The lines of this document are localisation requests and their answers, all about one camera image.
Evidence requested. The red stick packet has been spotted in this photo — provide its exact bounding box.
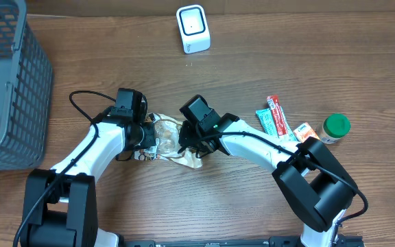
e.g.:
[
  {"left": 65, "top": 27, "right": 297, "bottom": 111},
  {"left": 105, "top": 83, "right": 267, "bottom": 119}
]
[{"left": 267, "top": 95, "right": 287, "bottom": 137}]

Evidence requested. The grey plastic mesh basket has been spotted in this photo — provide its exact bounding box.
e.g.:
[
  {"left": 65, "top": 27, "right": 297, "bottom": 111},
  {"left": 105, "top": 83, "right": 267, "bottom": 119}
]
[{"left": 0, "top": 0, "right": 53, "bottom": 170}]

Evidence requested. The teal tissue packet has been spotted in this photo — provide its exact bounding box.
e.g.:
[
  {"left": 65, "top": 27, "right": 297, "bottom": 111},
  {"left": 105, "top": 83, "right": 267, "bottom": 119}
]
[{"left": 256, "top": 107, "right": 297, "bottom": 141}]

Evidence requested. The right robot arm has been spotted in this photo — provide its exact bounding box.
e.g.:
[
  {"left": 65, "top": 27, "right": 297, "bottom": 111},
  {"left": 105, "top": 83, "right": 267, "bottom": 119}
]
[{"left": 179, "top": 95, "right": 364, "bottom": 246}]

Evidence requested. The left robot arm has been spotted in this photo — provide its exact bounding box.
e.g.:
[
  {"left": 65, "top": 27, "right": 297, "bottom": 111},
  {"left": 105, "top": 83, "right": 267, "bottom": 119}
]
[{"left": 13, "top": 88, "right": 156, "bottom": 247}]

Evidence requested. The orange small box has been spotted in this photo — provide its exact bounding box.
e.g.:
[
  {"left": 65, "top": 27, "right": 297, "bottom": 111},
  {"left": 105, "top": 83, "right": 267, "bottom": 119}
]
[{"left": 293, "top": 122, "right": 320, "bottom": 143}]

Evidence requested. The white barcode scanner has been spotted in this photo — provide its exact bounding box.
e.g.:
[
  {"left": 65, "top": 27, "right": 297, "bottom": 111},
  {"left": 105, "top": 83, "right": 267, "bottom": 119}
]
[{"left": 176, "top": 4, "right": 211, "bottom": 54}]

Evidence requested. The beige snack pouch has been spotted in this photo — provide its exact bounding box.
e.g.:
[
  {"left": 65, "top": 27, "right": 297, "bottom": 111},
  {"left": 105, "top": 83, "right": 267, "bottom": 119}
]
[{"left": 132, "top": 113, "right": 202, "bottom": 169}]

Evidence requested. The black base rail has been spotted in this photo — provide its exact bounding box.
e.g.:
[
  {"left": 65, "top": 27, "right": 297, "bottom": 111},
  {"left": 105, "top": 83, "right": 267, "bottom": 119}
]
[{"left": 115, "top": 235, "right": 365, "bottom": 247}]

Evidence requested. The green lid jar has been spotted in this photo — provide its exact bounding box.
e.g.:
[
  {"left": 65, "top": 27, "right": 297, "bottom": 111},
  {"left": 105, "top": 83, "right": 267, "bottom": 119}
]
[{"left": 316, "top": 113, "right": 351, "bottom": 144}]

